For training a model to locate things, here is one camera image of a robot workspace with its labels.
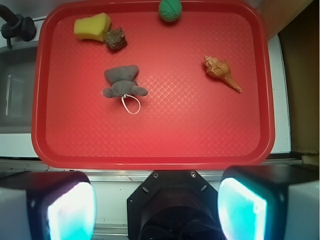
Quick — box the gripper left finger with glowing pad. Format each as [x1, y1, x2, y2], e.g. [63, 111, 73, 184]
[0, 171, 97, 240]

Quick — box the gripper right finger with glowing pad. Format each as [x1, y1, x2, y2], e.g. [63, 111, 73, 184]
[217, 164, 320, 240]

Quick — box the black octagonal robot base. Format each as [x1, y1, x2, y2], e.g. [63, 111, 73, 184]
[126, 170, 226, 240]

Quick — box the green textured ball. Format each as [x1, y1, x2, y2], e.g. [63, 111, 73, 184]
[158, 0, 182, 23]

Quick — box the orange conch shell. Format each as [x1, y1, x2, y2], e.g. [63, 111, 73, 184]
[204, 55, 242, 93]

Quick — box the red plastic tray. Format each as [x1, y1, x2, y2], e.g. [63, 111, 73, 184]
[31, 0, 275, 170]

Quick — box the grey plush toy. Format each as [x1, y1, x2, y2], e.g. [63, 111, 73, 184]
[102, 64, 149, 115]

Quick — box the brown rock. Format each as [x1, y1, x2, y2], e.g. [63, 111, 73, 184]
[103, 27, 128, 50]

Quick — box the yellow sponge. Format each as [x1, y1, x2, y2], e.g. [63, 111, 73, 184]
[73, 12, 112, 42]

